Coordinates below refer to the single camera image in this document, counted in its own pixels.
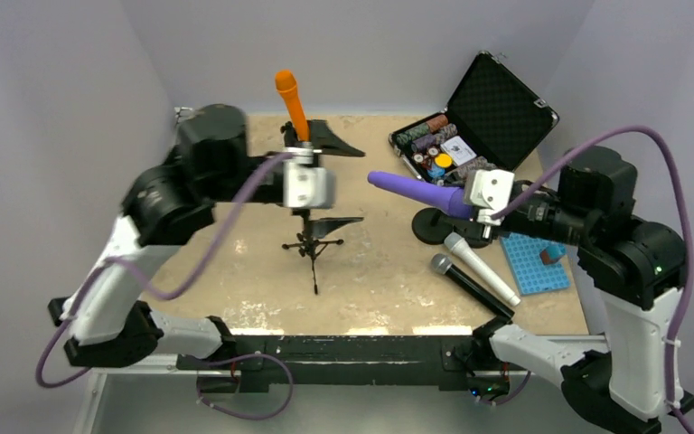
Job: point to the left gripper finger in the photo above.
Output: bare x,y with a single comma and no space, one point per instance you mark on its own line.
320,228
328,143

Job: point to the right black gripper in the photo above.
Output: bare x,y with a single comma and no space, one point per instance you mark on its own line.
492,230

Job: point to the black tripod shock-mount stand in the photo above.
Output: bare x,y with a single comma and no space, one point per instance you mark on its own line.
308,247

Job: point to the black clip stand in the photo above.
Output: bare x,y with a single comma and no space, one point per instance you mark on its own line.
431,226
473,233

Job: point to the orange microphone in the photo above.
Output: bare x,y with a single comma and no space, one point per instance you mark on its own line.
287,88

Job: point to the purple microphone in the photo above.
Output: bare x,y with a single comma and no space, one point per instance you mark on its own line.
448,199

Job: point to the white microphone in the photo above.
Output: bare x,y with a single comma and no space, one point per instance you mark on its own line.
459,246

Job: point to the black silver-mesh microphone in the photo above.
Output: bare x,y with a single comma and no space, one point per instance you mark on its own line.
443,265

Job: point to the round-base shock-mount stand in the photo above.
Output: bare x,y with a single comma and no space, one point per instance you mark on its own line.
291,139

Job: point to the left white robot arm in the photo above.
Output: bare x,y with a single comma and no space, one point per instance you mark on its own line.
109,324

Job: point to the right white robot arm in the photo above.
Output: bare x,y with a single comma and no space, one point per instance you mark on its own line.
639,268

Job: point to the brown and blue lego brick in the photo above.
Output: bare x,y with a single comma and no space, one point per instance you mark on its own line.
552,254

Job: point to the blue lego baseplate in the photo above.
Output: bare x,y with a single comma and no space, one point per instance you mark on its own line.
531,276

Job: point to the white playing card deck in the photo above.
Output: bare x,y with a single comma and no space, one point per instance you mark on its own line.
459,151

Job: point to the yellow dealer chip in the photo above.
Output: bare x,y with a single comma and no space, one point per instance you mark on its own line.
443,161

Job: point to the black poker chip case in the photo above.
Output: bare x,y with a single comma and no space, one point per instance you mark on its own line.
492,110

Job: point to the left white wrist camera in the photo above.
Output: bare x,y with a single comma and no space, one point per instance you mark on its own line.
307,185

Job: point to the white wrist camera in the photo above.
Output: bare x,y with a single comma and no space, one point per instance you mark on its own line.
307,185
489,189

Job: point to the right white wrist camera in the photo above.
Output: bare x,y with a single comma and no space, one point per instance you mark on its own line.
489,189

